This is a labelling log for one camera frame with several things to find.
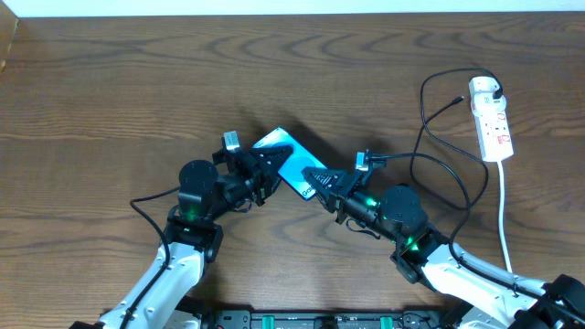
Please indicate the blue smartphone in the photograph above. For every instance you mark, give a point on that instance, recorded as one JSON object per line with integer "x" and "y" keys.
{"x": 291, "y": 170}

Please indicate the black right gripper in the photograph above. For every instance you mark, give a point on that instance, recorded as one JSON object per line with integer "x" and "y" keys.
{"x": 339, "y": 193}

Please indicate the white USB charger adapter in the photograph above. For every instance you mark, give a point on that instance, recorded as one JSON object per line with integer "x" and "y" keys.
{"x": 483, "y": 91}

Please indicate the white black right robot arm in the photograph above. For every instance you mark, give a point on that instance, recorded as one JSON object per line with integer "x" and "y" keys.
{"x": 423, "y": 255}

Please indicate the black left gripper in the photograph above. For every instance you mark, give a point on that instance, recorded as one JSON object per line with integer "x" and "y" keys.
{"x": 255, "y": 172}

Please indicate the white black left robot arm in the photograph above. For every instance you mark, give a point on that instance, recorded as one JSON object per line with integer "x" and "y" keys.
{"x": 189, "y": 241}

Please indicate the white power strip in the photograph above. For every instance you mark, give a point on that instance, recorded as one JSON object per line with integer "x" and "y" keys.
{"x": 494, "y": 137}

